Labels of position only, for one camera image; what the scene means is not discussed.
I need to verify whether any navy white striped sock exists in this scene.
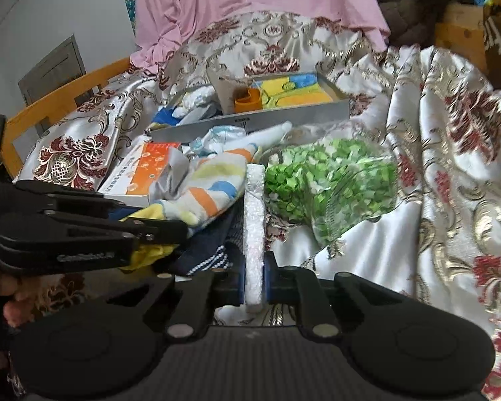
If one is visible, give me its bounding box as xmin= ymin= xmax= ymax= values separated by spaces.
xmin=171 ymin=207 xmax=245 ymax=278

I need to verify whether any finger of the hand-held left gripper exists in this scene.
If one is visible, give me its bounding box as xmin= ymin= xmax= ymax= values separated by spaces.
xmin=46 ymin=211 xmax=188 ymax=246
xmin=14 ymin=179 xmax=128 ymax=214

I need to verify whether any wooden bed frame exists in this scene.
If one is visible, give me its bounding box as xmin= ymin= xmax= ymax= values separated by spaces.
xmin=434 ymin=2 xmax=495 ymax=76

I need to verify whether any beige drawstring pouch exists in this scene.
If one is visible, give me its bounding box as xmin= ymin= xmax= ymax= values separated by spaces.
xmin=206 ymin=69 xmax=255 ymax=115

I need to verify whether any floral satin blanket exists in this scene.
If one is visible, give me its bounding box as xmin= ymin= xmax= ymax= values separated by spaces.
xmin=12 ymin=10 xmax=501 ymax=401

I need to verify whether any orange white box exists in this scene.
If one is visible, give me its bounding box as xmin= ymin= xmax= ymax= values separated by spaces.
xmin=98 ymin=141 xmax=182 ymax=207

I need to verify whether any person's left hand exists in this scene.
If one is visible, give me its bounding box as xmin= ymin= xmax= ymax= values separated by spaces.
xmin=0 ymin=266 xmax=40 ymax=328

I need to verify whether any pastel striped yellow sock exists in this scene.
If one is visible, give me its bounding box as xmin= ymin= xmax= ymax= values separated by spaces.
xmin=123 ymin=144 xmax=262 ymax=272

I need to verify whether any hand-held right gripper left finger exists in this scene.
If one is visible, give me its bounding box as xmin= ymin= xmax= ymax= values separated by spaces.
xmin=104 ymin=259 xmax=247 ymax=339

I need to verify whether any grey metal tray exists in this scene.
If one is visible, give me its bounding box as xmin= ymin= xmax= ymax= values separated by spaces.
xmin=148 ymin=71 xmax=351 ymax=145

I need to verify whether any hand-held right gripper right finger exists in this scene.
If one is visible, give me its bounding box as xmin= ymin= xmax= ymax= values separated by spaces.
xmin=263 ymin=254 xmax=405 ymax=338

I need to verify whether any blue patterned wall poster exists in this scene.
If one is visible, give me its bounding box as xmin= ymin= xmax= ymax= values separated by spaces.
xmin=123 ymin=0 xmax=138 ymax=38

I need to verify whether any bag of green paper bits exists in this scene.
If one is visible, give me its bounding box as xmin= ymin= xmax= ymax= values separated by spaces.
xmin=261 ymin=123 xmax=401 ymax=247

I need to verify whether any brown quilted jacket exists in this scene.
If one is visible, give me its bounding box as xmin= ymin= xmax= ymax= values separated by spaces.
xmin=369 ymin=0 xmax=468 ymax=46

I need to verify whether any white blue printed cloth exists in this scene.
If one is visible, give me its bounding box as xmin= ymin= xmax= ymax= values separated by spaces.
xmin=188 ymin=121 xmax=293 ymax=157

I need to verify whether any wooden bed rail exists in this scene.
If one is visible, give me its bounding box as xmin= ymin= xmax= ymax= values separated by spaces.
xmin=0 ymin=56 xmax=132 ymax=178

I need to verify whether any grey wall hatch door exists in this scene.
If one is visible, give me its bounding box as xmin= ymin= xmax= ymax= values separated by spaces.
xmin=18 ymin=35 xmax=88 ymax=107

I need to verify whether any white foam piece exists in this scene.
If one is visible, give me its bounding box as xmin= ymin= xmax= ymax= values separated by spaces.
xmin=243 ymin=163 xmax=268 ymax=314

